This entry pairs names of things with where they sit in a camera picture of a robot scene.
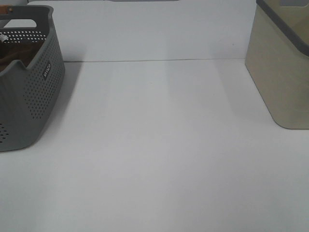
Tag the brown towel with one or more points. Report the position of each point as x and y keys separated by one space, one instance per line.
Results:
x=25 y=52

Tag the grey perforated laundry basket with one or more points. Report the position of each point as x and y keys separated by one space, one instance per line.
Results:
x=28 y=94

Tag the beige plastic basket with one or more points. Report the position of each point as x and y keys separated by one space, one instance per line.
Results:
x=278 y=60

